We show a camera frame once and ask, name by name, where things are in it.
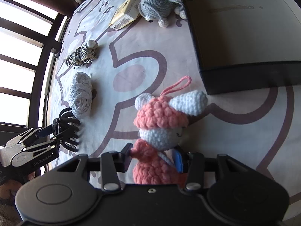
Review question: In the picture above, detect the black hair claw clip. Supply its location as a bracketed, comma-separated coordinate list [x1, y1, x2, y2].
[52, 107, 81, 153]

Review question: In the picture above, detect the pink crochet bunny doll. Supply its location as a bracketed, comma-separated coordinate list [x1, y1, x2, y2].
[130, 76, 208, 185]

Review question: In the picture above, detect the white lace scrunchie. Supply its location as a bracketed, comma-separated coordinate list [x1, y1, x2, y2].
[69, 72, 93, 119]

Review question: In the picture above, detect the black cardboard box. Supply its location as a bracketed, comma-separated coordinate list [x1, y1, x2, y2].
[182, 0, 300, 95]

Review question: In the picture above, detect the yellow tissue pack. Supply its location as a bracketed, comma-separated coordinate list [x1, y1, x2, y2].
[109, 0, 141, 31]

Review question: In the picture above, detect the person's left hand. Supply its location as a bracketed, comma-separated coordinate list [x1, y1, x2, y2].
[0, 180, 22, 205]

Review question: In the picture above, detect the cartoon bear bed sheet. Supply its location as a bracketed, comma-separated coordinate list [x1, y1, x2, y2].
[47, 0, 300, 207]

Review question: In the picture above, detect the grey crochet elephant toy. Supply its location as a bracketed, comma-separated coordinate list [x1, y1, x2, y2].
[138, 0, 187, 27]

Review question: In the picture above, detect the striped rope scrunchie with pearl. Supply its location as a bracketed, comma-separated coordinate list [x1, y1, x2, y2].
[64, 40, 98, 68]

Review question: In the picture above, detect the black window frame railing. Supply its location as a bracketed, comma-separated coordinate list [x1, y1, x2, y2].
[1, 0, 68, 146]

